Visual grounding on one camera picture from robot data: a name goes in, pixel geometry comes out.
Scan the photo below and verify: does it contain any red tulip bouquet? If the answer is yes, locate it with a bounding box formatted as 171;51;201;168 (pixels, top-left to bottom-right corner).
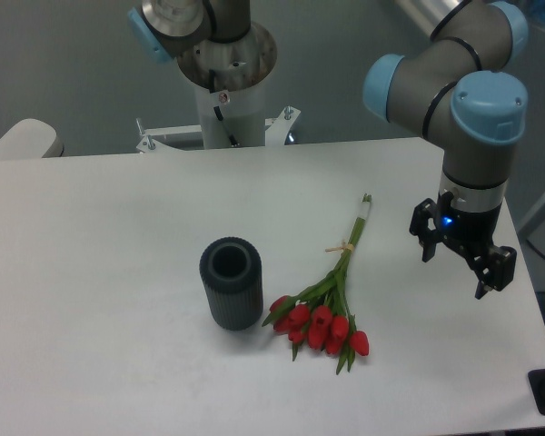
262;193;372;374

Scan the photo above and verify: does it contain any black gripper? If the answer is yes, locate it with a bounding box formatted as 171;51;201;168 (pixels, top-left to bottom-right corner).
409;191;517;300

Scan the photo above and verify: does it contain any white chair backrest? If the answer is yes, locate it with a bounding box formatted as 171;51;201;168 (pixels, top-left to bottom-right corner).
0;118;64;162

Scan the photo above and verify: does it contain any dark grey ribbed vase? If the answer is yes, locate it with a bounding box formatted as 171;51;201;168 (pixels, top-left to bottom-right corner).
199;236;263;331

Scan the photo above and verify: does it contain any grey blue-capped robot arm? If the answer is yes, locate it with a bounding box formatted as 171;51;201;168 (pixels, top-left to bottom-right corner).
128;1;528;298

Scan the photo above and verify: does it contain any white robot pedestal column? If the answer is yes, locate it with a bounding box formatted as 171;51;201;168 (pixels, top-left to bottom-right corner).
175;20;279;149

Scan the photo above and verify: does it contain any black cable on pedestal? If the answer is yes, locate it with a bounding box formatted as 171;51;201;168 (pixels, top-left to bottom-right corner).
207;67;241;148

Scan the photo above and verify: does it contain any white pedestal base frame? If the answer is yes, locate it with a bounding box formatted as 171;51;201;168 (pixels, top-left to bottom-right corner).
136;105;302;154

